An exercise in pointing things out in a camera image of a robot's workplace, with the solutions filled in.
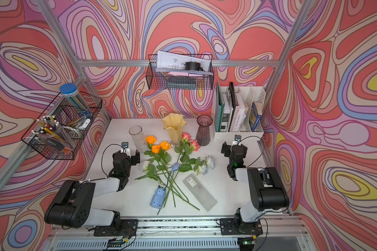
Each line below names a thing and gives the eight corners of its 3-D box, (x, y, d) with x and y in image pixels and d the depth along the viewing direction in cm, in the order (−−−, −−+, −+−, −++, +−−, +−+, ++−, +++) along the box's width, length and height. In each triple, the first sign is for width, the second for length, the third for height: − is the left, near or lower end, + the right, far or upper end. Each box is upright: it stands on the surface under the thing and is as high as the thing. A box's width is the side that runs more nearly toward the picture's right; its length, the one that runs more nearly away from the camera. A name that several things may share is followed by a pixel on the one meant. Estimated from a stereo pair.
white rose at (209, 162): (197, 172, 93) (197, 168, 89) (207, 160, 99) (208, 155, 95) (206, 178, 91) (207, 174, 87) (215, 165, 96) (216, 161, 92)
